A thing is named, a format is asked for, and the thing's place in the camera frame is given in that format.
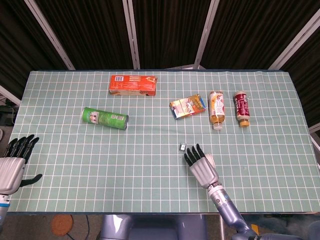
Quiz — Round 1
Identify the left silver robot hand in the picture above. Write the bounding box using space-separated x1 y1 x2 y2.
0 134 43 196

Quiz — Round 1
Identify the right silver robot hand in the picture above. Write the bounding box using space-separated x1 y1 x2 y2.
183 143 220 190

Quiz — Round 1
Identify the black device box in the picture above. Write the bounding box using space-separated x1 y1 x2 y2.
0 104 19 127

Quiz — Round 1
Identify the green checked tablecloth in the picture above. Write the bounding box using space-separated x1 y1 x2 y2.
6 69 320 216

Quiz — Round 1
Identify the yellow tea bottle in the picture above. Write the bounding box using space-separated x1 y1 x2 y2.
208 91 226 131

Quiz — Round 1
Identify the small orange blue carton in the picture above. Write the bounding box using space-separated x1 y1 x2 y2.
169 93 208 121

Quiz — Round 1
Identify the round brown woven mat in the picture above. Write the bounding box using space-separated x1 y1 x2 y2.
51 213 74 236

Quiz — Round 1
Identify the purple robot torso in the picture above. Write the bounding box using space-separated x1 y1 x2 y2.
99 214 209 240

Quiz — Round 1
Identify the red Costa coffee bottle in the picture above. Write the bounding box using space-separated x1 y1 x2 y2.
233 91 252 128

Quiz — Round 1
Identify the green chips can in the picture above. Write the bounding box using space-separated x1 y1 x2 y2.
81 106 130 131

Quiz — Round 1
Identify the long orange snack box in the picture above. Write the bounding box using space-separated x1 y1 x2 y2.
108 74 158 97

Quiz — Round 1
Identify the white screen frame post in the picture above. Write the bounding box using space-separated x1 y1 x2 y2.
308 124 320 152
194 0 220 70
267 9 320 70
0 84 22 106
24 0 76 71
121 0 141 70

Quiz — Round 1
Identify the blue cable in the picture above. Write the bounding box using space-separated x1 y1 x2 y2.
85 214 101 240

